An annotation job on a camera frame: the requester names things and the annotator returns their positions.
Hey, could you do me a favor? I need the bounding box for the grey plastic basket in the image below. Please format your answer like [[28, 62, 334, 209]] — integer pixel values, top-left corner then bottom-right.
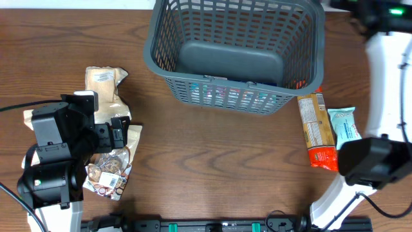
[[144, 0, 325, 115]]

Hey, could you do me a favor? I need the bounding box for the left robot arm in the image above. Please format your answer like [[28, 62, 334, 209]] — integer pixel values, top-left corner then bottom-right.
[[17, 99, 130, 231]]

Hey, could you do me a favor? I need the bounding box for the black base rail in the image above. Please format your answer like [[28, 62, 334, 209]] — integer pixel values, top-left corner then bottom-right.
[[80, 214, 373, 232]]

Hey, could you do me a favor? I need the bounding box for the left black cable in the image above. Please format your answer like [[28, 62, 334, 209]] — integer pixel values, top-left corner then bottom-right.
[[0, 99, 64, 232]]

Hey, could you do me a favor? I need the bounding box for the beige pouch upper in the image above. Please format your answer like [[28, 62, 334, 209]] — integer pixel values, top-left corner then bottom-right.
[[85, 66, 132, 124]]

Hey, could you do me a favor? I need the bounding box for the beige pouch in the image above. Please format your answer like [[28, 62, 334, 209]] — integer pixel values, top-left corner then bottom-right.
[[23, 110, 40, 166], [85, 66, 132, 124]]

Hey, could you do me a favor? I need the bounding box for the light blue wipes packet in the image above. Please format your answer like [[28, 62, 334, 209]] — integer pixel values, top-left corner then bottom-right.
[[328, 107, 362, 150]]

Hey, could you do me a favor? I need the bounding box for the black cable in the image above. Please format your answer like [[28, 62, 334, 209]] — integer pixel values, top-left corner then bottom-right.
[[0, 99, 64, 232], [321, 32, 412, 231]]

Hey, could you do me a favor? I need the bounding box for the right black cable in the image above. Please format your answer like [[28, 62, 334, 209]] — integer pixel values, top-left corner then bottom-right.
[[321, 32, 412, 231]]

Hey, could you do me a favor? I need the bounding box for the multicolour tissue pack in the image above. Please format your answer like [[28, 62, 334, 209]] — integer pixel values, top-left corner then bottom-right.
[[189, 82, 281, 111]]

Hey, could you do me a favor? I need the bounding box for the brown snack pouch with window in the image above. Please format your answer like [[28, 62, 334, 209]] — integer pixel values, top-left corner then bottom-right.
[[83, 125, 143, 200]]

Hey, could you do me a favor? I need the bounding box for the beige pouch far left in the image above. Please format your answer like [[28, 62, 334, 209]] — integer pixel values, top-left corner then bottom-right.
[[23, 110, 40, 166]]

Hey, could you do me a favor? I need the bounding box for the orange cracker package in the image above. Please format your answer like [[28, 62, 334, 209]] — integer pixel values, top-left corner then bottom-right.
[[297, 87, 338, 171]]

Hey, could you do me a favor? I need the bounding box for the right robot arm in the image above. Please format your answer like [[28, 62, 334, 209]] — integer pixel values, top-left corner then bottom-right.
[[295, 0, 411, 231]]

